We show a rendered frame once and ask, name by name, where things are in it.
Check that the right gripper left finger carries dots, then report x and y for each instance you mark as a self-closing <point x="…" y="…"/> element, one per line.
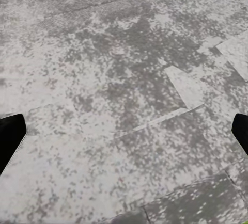
<point x="12" y="131"/>

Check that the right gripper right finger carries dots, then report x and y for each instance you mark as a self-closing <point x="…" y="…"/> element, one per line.
<point x="240" y="130"/>

